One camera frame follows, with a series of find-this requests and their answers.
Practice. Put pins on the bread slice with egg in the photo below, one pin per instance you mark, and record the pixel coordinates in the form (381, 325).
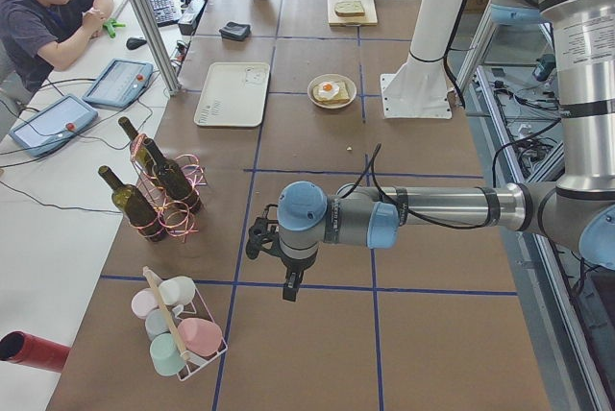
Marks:
(341, 97)

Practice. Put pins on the fried egg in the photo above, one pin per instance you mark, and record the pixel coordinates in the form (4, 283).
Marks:
(326, 90)

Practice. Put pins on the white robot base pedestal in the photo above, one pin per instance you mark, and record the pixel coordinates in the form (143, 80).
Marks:
(419, 88)

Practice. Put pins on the white cup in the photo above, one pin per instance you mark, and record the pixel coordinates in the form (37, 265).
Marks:
(177, 290)

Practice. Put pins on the white wire cup rack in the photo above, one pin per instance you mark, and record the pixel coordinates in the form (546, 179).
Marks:
(173, 315)

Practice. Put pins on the green clamp tool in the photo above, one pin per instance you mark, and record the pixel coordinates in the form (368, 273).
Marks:
(111, 25)

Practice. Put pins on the blue teach pendant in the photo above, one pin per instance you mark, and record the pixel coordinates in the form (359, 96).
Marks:
(119, 84)
(54, 126)

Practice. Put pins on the black computer mouse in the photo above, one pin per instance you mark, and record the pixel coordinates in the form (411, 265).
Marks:
(133, 43)

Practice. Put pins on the far blue teach pendant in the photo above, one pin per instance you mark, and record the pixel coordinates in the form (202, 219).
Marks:
(119, 84)

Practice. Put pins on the mint green cup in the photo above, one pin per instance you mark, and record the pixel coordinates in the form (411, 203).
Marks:
(165, 356)

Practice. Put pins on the near blue teach pendant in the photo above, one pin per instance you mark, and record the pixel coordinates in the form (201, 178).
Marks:
(54, 126)

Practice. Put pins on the copper wire bottle rack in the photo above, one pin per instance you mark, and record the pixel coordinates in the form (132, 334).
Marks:
(175, 216)

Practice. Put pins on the wooden cutting board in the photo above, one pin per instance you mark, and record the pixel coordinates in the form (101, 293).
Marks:
(369, 19)

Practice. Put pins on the dark wine bottle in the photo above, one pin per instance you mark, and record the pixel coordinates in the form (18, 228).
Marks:
(139, 155)
(172, 178)
(134, 205)

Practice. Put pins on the rear dark wine bottle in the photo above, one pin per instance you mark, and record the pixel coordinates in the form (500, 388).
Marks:
(139, 155)

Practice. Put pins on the black keyboard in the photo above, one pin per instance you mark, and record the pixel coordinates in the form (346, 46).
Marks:
(165, 12)

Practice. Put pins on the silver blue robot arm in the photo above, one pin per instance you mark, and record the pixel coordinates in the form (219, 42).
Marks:
(576, 211)

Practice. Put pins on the front dark wine bottle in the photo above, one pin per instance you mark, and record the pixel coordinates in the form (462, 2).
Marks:
(134, 205)

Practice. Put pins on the aluminium frame post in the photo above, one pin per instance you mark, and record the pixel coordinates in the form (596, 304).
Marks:
(149, 27)

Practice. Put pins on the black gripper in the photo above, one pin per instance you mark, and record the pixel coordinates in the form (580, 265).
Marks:
(294, 267)

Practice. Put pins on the seated person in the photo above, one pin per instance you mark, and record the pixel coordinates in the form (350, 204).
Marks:
(40, 36)

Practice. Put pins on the grey cup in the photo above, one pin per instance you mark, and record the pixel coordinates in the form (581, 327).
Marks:
(155, 324)

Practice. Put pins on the white bowl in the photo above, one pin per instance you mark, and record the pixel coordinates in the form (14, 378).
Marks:
(352, 90)

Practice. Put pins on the red cylinder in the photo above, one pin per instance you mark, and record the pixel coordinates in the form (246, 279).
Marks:
(26, 349)

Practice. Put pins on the grey folded cloth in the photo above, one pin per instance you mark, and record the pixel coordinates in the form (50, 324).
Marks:
(235, 31)

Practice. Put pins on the cream bear tray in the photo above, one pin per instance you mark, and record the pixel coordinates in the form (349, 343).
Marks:
(233, 95)

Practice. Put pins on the middle dark wine bottle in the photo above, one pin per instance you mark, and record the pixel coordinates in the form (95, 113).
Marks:
(172, 178)

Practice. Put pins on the light pink cup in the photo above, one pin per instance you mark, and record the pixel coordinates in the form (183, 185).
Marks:
(143, 303)

